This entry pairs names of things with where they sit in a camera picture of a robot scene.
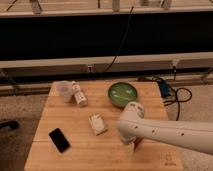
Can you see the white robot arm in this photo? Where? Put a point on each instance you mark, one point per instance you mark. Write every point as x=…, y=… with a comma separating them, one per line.
x=132, y=124

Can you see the clear plastic cup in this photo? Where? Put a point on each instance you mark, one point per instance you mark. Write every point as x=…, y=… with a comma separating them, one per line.
x=64, y=90

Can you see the black chair base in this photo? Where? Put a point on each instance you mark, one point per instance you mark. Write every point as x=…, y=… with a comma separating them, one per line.
x=11, y=124

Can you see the white plastic bottle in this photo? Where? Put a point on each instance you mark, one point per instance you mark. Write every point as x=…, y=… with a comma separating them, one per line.
x=78, y=94

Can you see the blue power adapter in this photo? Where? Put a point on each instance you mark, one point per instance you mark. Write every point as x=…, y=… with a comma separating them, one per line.
x=164, y=88

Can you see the green bowl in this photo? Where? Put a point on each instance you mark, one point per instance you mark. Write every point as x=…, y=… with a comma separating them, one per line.
x=121, y=93

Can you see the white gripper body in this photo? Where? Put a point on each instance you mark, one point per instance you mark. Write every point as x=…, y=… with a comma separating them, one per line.
x=130, y=148

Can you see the black smartphone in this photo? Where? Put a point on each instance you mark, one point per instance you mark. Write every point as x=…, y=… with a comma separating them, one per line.
x=59, y=140

